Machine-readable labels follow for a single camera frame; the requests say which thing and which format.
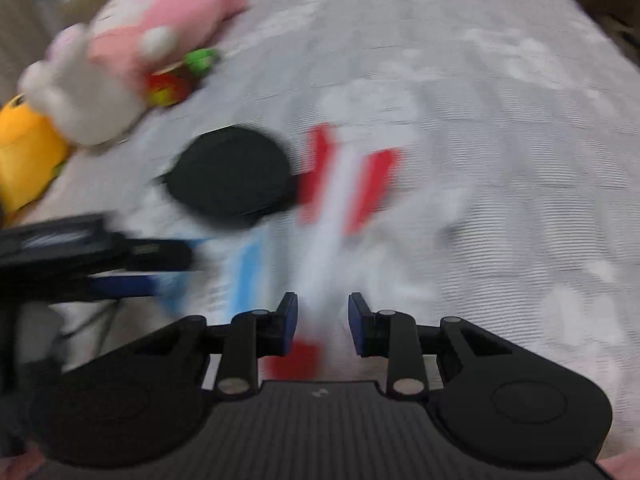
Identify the yellow plush toy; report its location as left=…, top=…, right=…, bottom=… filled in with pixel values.
left=0, top=94, right=73, bottom=226

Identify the white red rocket container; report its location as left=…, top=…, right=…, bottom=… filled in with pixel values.
left=267, top=124, right=401, bottom=380

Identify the white patterned tablecloth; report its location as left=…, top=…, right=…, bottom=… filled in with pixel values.
left=28, top=0, right=639, bottom=455

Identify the black blue round lid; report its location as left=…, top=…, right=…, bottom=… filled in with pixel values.
left=160, top=125, right=299, bottom=229

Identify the black cable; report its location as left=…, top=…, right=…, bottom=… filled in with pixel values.
left=62, top=300, right=124, bottom=346

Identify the pink white plush toy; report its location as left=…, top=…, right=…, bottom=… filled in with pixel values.
left=18, top=0, right=248, bottom=146

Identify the red green yellow plush strawberry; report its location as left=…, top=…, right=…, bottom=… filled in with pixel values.
left=145, top=48, right=220, bottom=108

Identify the blue white wipes packet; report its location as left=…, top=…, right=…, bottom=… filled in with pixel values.
left=154, top=226, right=273, bottom=325

